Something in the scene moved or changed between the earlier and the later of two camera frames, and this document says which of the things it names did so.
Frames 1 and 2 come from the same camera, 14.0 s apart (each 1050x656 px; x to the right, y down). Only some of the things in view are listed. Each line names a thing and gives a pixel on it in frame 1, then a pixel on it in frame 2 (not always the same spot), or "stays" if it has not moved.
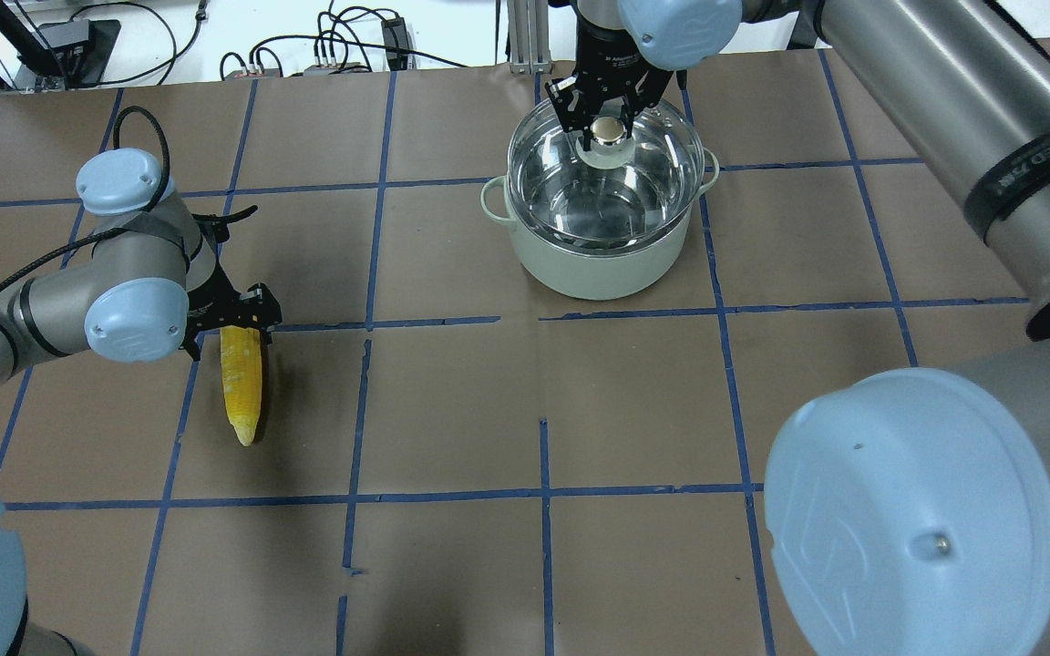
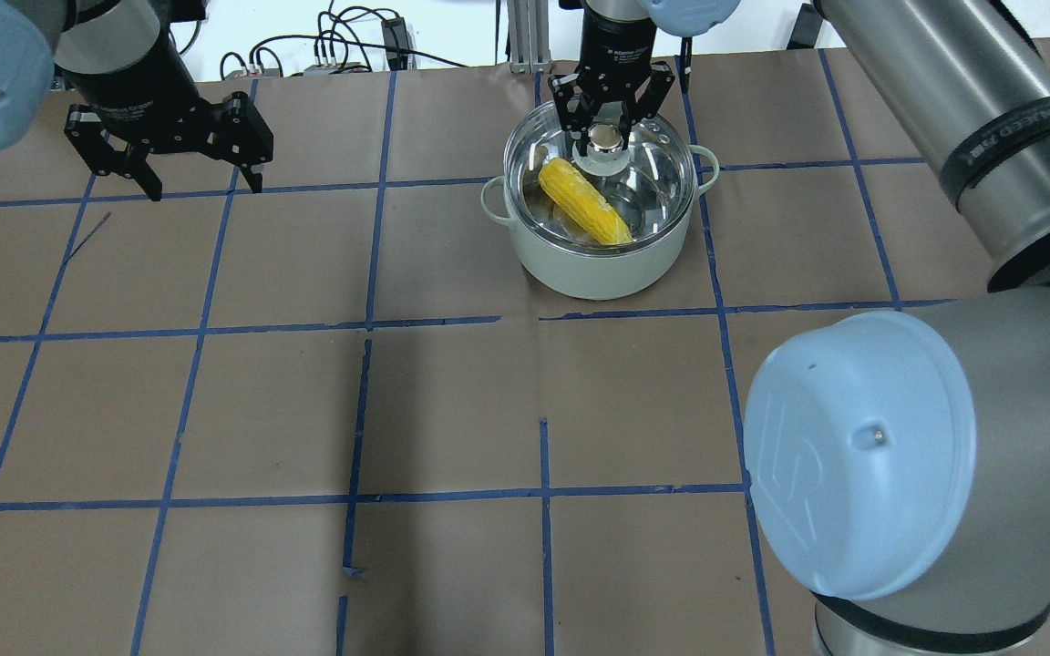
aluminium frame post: [529, 23] stays
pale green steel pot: [597, 274] stays
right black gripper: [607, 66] stays
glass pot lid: [623, 191] stays
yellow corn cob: [241, 363] → [584, 200]
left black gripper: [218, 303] → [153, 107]
